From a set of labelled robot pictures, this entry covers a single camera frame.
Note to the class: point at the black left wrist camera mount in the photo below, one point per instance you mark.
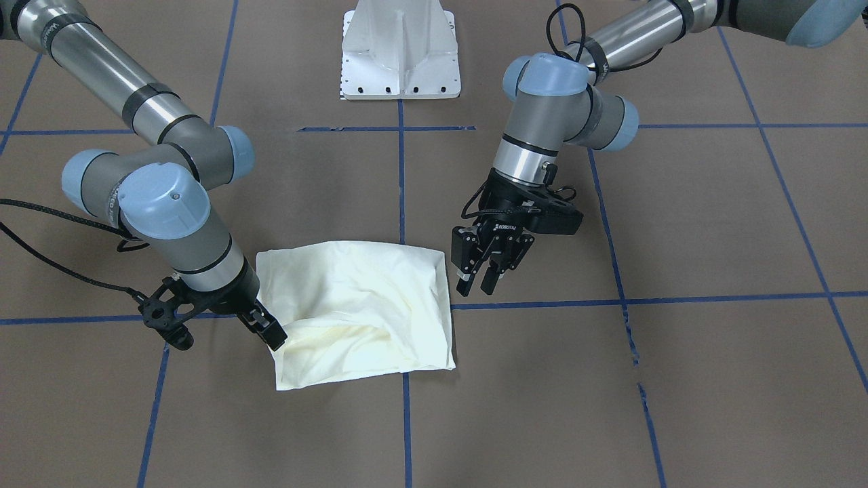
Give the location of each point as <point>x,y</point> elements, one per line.
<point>553,210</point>

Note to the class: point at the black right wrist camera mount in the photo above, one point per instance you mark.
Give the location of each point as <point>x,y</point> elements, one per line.
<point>159,312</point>

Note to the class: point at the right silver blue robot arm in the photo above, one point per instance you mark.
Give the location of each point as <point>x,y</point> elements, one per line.
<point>157,196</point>

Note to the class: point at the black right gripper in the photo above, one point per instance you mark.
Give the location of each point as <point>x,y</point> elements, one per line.
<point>242,293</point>

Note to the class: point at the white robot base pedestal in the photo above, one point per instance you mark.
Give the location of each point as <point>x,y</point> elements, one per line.
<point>399,50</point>

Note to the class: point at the cream long-sleeve cat shirt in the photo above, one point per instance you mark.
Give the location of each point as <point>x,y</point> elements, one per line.
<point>356,309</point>

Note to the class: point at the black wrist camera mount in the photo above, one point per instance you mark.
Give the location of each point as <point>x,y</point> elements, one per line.
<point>159,312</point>
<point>553,210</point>

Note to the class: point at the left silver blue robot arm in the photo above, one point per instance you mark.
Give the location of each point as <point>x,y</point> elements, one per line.
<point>557,101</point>

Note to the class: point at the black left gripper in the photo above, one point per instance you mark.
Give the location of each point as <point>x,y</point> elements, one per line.
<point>502,218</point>

